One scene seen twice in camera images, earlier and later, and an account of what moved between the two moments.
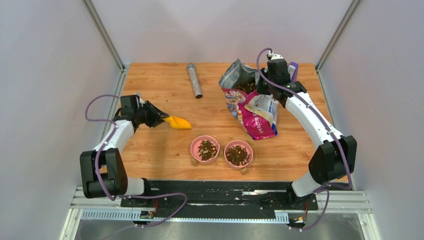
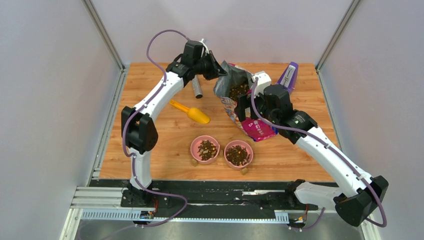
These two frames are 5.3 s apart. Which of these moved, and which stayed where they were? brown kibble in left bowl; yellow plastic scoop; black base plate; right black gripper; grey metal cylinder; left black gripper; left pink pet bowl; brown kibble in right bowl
Moved: right black gripper; left black gripper; yellow plastic scoop
Stayed: black base plate; brown kibble in right bowl; left pink pet bowl; grey metal cylinder; brown kibble in left bowl
